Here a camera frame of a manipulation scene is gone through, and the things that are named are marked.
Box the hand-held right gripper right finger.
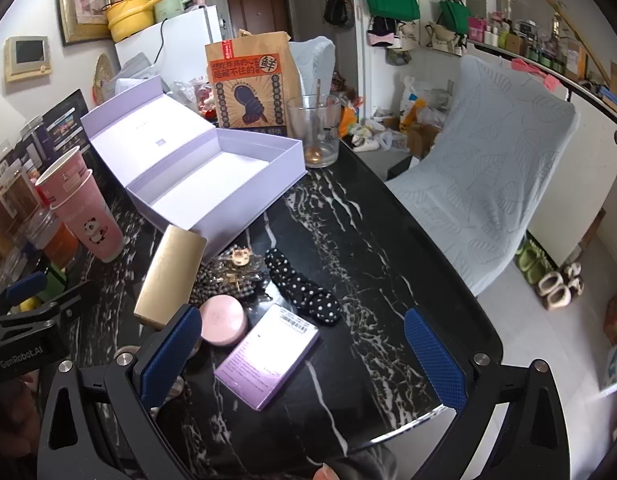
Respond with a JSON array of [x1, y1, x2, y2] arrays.
[[403, 307, 571, 480]]

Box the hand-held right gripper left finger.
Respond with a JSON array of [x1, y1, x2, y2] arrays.
[[37, 304, 204, 480]]

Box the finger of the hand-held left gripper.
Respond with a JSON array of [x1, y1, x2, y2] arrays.
[[0, 271, 48, 313], [18, 280, 102, 331]]

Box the pink round compact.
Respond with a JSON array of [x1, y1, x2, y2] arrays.
[[198, 295, 249, 346]]

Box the black white checkered scrunchie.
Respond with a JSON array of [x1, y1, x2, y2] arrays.
[[188, 244, 279, 306]]

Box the gold rectangular box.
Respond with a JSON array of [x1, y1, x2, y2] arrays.
[[133, 224, 209, 331]]

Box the small purple box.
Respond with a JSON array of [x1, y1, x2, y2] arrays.
[[214, 303, 321, 412]]

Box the beige clear hair claw clip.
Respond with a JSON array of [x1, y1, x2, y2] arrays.
[[223, 246, 254, 270]]

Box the black polka dot scrunchie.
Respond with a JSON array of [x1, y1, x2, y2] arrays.
[[265, 247, 341, 330]]

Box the lavender gift box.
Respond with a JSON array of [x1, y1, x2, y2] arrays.
[[80, 76, 309, 263]]

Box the stack of clear food containers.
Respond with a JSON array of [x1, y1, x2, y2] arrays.
[[0, 157, 79, 273]]

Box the pink panda paper cup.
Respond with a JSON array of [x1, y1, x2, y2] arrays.
[[53, 169, 126, 263]]

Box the dark pink paper cup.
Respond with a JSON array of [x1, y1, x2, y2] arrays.
[[36, 146, 94, 211]]

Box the green slippers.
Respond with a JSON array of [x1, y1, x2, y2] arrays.
[[515, 240, 554, 286]]

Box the beige fuzzy slippers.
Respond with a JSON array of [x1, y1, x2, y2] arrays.
[[535, 262, 586, 311]]

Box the black printed pouch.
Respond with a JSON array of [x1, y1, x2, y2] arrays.
[[42, 89, 92, 156]]

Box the chair with light blue cover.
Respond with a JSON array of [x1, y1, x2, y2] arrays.
[[385, 55, 579, 296], [288, 36, 336, 98]]

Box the round woven mat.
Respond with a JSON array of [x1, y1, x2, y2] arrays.
[[92, 53, 120, 106]]

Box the clear plastic bag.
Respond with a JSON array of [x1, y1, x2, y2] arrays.
[[171, 80, 209, 108]]

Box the pile of plastic bags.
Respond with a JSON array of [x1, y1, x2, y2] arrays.
[[348, 77, 445, 153]]

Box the clear glass cup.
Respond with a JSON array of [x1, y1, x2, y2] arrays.
[[287, 94, 341, 168]]

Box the yellow cooking pot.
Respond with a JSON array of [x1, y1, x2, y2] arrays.
[[106, 0, 169, 43]]

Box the white refrigerator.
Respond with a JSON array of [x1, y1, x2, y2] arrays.
[[113, 5, 224, 96]]

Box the long copper stirring spoon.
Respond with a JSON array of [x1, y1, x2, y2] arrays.
[[311, 79, 325, 161]]

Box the brown printed paper bag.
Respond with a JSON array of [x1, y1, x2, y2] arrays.
[[204, 30, 302, 136]]

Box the row of bottles and jars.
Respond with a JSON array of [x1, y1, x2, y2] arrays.
[[468, 10, 589, 76]]

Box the brown door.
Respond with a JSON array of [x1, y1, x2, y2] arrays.
[[226, 0, 292, 43]]

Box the wall intercom panel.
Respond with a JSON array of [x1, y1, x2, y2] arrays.
[[3, 36, 52, 83]]

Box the black power cord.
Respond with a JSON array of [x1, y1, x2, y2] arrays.
[[156, 17, 170, 96]]

